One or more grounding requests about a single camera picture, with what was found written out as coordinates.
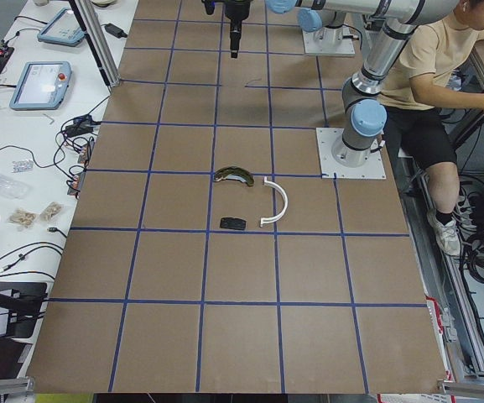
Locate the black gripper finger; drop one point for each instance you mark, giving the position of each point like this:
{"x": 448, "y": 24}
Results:
{"x": 235, "y": 38}

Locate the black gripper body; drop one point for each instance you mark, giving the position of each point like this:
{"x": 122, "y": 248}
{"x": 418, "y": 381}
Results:
{"x": 235, "y": 13}

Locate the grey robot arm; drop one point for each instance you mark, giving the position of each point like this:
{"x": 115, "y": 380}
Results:
{"x": 365, "y": 116}
{"x": 323, "y": 24}

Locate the black power adapter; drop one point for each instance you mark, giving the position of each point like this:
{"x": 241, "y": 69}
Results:
{"x": 115, "y": 31}

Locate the olive green brake shoe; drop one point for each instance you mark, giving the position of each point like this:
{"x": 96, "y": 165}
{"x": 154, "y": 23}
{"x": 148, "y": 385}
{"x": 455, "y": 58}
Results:
{"x": 234, "y": 173}

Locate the far blue teach pendant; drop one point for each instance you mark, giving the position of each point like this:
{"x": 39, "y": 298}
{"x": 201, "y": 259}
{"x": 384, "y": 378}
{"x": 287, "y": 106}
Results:
{"x": 62, "y": 29}

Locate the blue teach pendant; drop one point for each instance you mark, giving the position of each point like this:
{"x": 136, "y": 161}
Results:
{"x": 62, "y": 29}
{"x": 41, "y": 86}

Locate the black brake pad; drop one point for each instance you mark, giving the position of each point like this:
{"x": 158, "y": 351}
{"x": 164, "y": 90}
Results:
{"x": 233, "y": 223}

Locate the near blue teach pendant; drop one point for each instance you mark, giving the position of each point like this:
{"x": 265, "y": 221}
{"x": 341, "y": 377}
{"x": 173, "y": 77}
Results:
{"x": 41, "y": 86}

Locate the person in beige shirt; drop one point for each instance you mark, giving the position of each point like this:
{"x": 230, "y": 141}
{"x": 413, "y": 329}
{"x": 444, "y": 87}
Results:
{"x": 413, "y": 93}

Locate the clear plastic water bottle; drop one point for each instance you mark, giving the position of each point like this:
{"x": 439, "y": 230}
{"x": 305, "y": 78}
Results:
{"x": 10, "y": 188}

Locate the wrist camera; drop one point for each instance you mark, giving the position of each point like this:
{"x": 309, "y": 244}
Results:
{"x": 209, "y": 6}

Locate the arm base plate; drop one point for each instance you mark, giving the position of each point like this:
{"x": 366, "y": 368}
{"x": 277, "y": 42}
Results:
{"x": 329, "y": 42}
{"x": 337, "y": 161}

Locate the aluminium frame post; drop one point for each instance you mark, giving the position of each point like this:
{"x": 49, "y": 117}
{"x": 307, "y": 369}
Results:
{"x": 91, "y": 27}

